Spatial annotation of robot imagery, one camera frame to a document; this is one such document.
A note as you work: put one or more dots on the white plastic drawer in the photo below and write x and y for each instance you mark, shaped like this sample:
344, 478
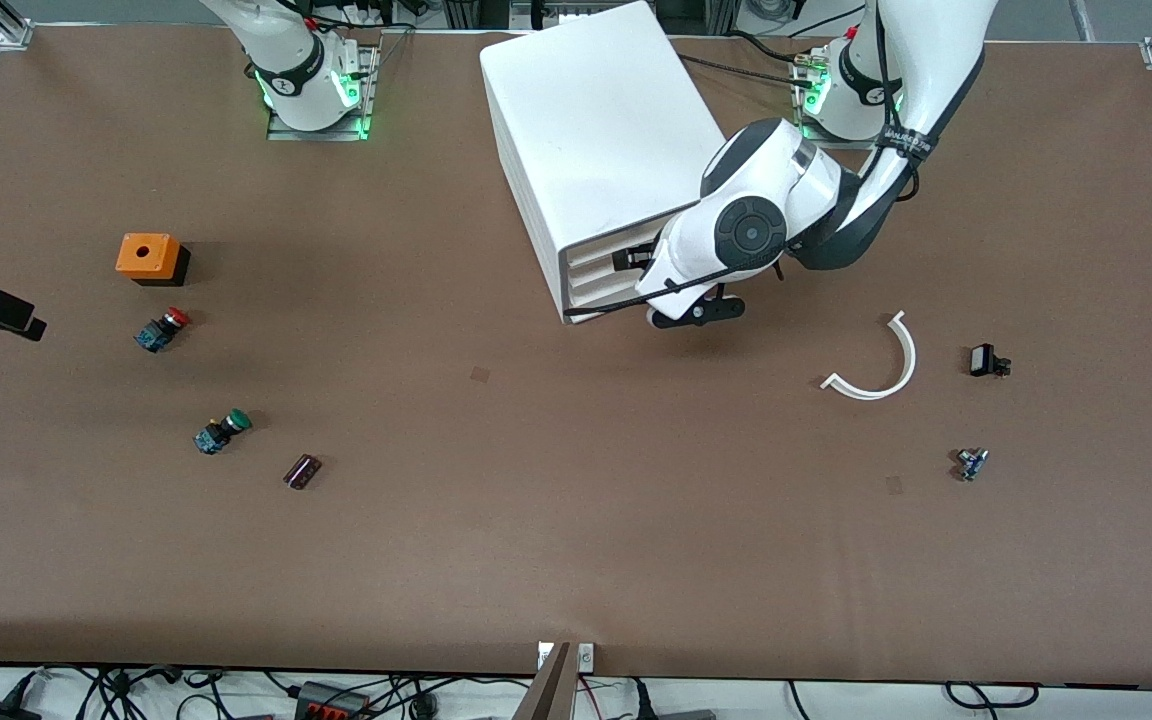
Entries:
591, 292
591, 274
591, 309
591, 257

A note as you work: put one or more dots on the white drawer cabinet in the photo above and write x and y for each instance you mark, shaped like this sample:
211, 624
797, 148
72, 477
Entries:
596, 120

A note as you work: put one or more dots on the red push button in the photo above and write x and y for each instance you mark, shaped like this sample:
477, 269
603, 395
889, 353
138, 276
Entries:
161, 330

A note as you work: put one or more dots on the green push button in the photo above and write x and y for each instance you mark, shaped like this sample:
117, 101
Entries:
221, 432

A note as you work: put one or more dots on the orange box with hole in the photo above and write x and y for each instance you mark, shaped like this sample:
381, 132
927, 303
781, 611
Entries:
146, 255

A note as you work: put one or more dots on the white curved plastic strip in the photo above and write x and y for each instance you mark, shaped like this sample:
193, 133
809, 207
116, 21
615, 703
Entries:
908, 360

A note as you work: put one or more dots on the dark purple capacitor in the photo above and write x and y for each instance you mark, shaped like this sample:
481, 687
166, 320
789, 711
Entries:
302, 472

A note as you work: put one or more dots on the small blue electronic component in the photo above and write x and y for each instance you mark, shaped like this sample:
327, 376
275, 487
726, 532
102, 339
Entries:
971, 465

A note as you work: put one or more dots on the black orange power strip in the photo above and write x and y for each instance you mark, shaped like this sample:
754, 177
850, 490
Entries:
331, 705

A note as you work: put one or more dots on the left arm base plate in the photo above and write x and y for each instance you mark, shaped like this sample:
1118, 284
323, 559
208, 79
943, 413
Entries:
836, 144

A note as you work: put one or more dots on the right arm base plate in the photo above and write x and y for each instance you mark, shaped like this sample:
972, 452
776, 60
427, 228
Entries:
281, 132

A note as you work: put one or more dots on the small black switch component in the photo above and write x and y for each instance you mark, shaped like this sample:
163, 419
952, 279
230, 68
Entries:
983, 360

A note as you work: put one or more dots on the small white bracket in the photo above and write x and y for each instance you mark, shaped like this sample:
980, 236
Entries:
543, 655
586, 656

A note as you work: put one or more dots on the wooden post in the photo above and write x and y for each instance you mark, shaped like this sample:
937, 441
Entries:
548, 695

